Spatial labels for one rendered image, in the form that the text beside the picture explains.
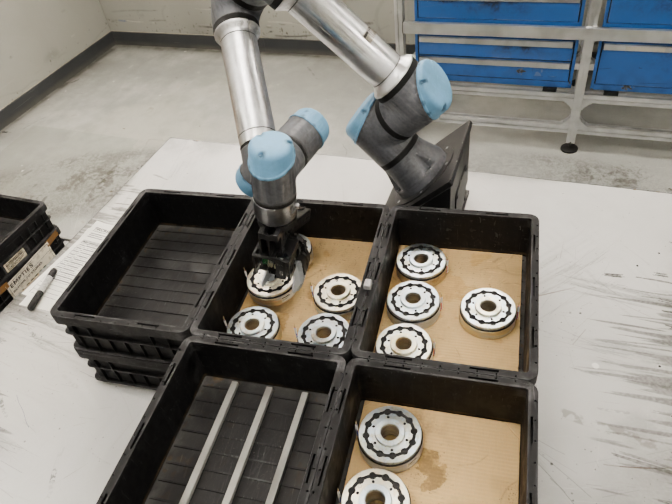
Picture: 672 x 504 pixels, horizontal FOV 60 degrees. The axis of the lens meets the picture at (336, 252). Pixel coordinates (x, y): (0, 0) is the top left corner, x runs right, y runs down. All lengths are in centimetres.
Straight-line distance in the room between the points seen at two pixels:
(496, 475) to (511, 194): 88
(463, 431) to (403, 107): 67
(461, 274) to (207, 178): 92
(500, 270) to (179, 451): 71
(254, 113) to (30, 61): 342
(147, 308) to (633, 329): 102
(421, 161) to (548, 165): 165
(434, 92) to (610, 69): 172
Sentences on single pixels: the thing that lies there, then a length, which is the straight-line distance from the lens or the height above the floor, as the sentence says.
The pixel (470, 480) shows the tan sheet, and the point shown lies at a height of 83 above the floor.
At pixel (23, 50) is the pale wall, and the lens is 446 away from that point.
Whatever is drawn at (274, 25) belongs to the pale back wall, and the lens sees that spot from 424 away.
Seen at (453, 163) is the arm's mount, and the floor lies 92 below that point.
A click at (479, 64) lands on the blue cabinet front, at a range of 294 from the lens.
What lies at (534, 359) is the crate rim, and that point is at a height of 93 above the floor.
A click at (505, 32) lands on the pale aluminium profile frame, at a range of 283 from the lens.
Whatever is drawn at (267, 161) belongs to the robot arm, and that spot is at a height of 121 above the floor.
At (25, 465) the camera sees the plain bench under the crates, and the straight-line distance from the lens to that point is 137.
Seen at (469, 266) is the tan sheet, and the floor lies 83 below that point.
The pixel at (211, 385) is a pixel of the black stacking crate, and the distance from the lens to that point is 114.
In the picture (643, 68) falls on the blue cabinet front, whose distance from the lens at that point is 293.
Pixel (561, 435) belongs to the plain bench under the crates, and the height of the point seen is 70.
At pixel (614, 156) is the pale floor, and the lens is 312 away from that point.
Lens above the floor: 172
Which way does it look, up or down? 43 degrees down
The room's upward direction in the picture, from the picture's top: 9 degrees counter-clockwise
